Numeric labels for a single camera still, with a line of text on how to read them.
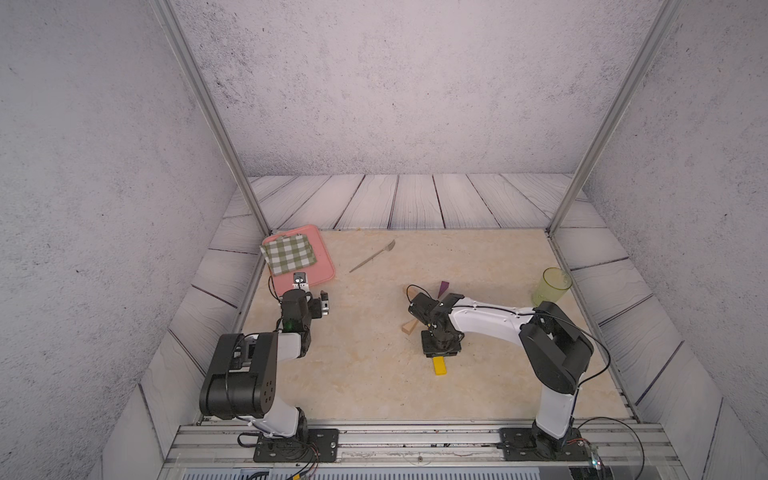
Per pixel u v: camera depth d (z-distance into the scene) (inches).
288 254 44.3
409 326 36.4
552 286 34.8
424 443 29.6
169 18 27.7
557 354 18.9
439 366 33.6
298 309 28.9
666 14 27.6
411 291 31.0
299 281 31.9
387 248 45.2
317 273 44.5
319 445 28.8
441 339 29.7
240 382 17.8
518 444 28.6
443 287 40.1
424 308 29.3
